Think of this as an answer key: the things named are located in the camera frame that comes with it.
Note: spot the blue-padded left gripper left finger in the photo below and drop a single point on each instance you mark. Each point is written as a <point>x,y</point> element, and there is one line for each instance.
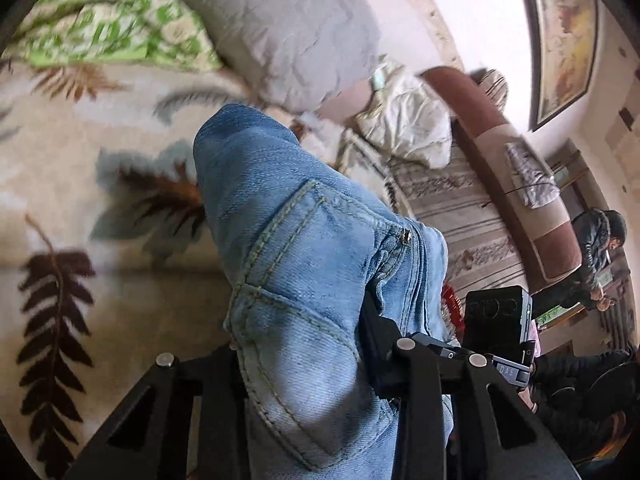
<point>175,411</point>

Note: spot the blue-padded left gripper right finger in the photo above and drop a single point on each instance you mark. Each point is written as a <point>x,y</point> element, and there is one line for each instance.
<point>459,417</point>

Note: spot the blue denim jeans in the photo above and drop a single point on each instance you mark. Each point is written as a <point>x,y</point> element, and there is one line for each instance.
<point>300,244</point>

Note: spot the red round basket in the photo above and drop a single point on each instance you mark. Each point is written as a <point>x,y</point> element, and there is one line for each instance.
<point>454,308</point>

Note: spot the striped floral mattress cover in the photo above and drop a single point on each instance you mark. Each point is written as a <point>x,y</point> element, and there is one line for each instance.
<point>481,252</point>

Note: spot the seated person dark jacket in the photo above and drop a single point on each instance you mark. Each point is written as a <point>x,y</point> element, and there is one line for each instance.
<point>598,232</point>

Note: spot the grey cloth on footboard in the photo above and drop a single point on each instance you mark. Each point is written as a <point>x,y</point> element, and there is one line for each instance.
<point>533,181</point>

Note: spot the cream leaf pattern blanket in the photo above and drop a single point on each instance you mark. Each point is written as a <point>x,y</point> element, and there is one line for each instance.
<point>106,260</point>

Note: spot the cream floral crumpled sheet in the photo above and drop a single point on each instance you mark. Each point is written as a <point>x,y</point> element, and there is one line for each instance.
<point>406,118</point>

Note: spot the pink pillow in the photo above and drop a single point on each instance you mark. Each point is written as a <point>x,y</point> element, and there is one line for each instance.
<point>344,107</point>

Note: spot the grey quilted pillow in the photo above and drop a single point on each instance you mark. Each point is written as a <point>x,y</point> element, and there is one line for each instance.
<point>293,53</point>

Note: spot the green patterned cloth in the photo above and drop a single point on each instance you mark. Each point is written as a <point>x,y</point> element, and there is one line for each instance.
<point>165,33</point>

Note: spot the framed wall picture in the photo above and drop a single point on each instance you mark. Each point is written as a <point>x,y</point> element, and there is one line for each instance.
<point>564,38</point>

